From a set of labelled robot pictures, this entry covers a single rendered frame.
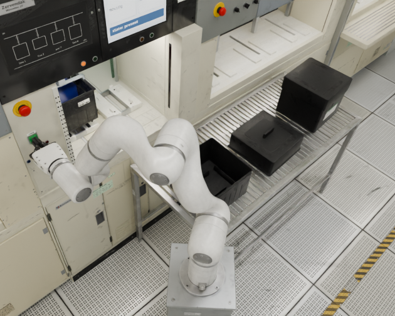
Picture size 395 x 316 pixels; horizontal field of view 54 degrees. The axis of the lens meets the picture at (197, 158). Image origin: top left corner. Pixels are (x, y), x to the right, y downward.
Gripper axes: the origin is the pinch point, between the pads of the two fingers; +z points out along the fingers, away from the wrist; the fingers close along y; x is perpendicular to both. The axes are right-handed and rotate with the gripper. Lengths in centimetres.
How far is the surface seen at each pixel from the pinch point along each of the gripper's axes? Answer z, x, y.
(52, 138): 3.2, -4.8, 7.3
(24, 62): 2.6, 32.1, 5.2
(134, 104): 23, -30, 61
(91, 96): 22.7, -11.8, 36.8
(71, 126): 22.7, -23.7, 24.2
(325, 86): -41, -19, 143
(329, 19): 3, -23, 215
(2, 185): 2.6, -15.0, -16.7
